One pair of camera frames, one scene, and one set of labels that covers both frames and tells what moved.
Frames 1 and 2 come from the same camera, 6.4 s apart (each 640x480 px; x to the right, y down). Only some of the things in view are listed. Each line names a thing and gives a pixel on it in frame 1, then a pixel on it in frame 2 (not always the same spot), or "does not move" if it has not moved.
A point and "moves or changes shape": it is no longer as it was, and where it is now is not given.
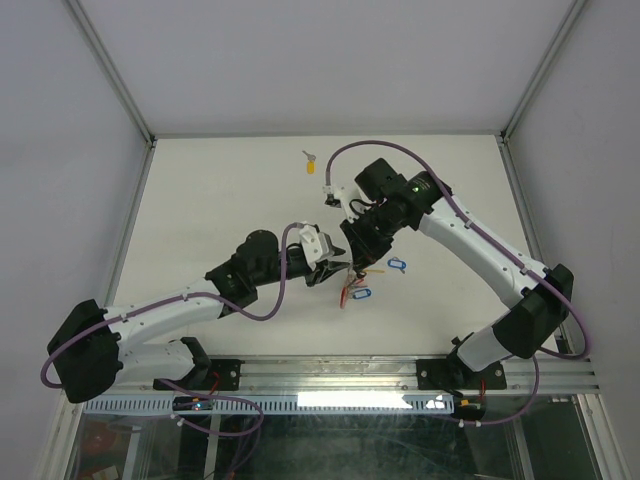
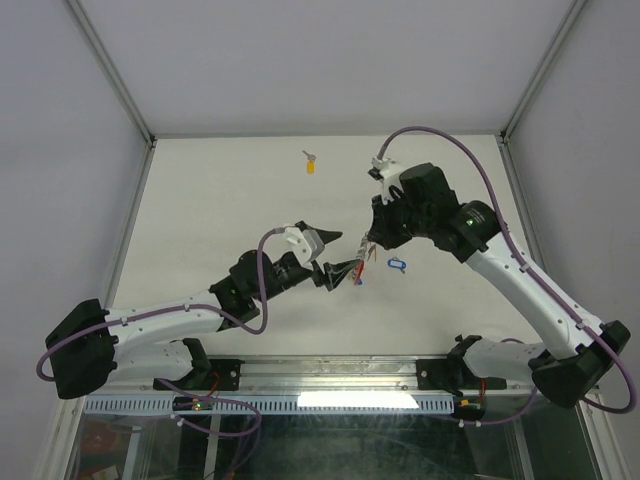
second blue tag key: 397,263 does not move
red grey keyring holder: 344,289 moves or changes shape
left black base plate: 206,374 does not move
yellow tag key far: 310,163 does not move
